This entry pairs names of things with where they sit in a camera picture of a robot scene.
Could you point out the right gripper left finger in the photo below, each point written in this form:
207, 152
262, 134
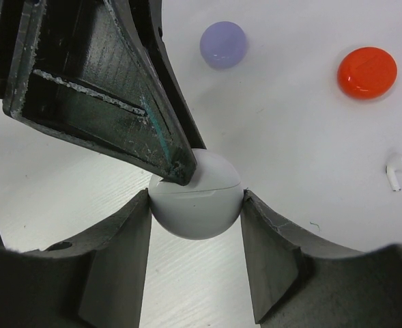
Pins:
93, 279

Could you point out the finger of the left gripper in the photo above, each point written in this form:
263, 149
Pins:
70, 80
156, 87

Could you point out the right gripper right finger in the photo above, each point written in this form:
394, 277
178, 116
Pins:
299, 279

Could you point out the purple charging case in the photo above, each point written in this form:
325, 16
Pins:
223, 45

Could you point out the white charging case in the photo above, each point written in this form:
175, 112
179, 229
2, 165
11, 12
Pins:
206, 207

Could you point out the white earbud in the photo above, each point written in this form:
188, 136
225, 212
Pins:
393, 167

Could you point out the orange charging case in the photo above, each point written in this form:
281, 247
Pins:
367, 73

